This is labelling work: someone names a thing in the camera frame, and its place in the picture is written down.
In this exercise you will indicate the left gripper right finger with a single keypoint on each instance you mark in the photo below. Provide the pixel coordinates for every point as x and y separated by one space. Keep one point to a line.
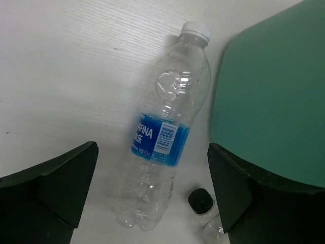
258 206

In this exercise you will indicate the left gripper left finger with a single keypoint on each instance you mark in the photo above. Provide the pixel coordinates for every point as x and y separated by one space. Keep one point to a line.
44 203

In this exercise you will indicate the small Pepsi bottle black cap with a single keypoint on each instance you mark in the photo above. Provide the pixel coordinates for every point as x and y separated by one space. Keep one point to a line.
207 220

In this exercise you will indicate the blue label water bottle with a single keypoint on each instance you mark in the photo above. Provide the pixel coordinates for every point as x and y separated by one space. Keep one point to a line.
178 85

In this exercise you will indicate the green plastic bin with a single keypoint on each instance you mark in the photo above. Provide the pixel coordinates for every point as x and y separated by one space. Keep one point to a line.
269 100

